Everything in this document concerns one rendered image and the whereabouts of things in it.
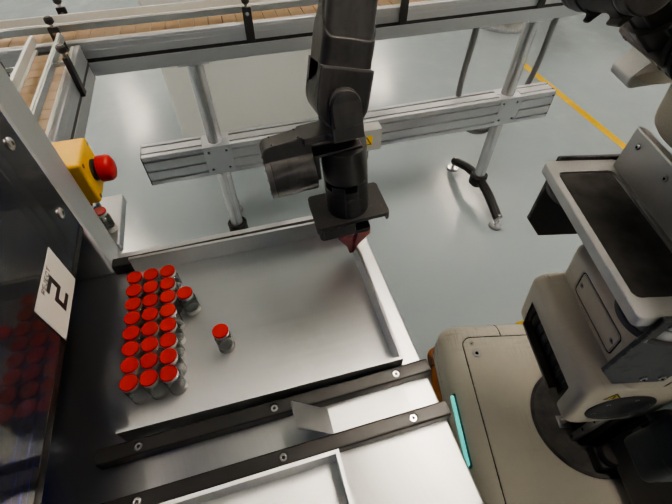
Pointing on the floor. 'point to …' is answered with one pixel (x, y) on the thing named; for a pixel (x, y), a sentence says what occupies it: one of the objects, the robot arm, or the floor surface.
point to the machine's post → (96, 264)
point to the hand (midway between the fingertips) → (350, 246)
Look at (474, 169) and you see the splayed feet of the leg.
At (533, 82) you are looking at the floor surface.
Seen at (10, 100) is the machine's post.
